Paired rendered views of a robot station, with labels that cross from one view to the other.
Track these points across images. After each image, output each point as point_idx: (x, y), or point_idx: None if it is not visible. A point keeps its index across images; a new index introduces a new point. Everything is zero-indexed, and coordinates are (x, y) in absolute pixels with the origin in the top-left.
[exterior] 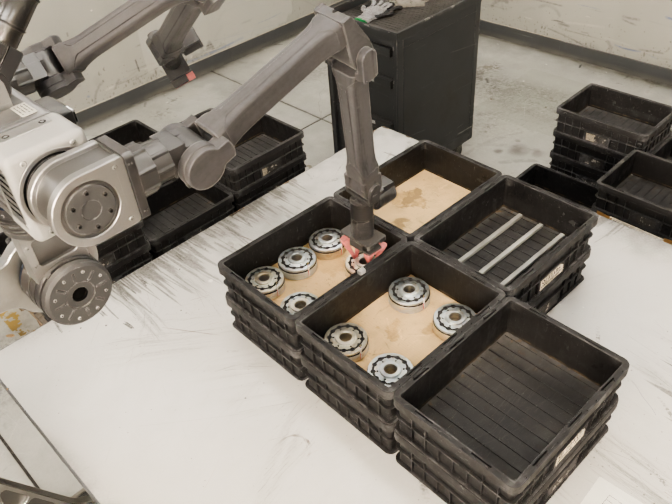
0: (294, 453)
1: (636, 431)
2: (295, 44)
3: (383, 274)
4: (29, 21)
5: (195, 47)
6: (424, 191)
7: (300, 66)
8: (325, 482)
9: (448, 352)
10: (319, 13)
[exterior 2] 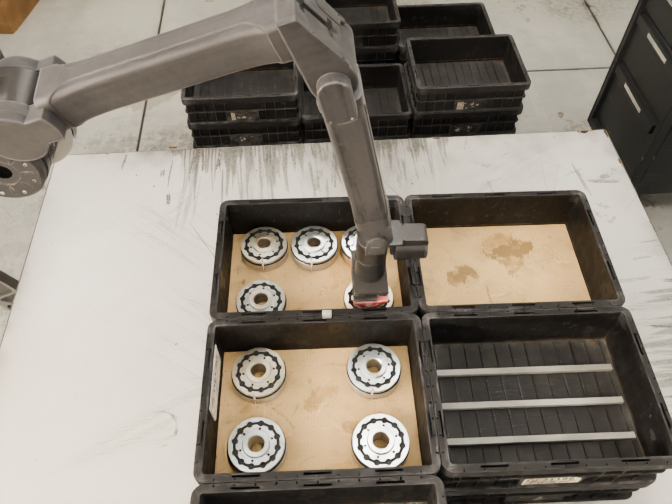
0: (155, 433)
1: None
2: (207, 24)
3: (358, 330)
4: None
5: None
6: (533, 252)
7: (196, 61)
8: (147, 485)
9: (297, 488)
10: None
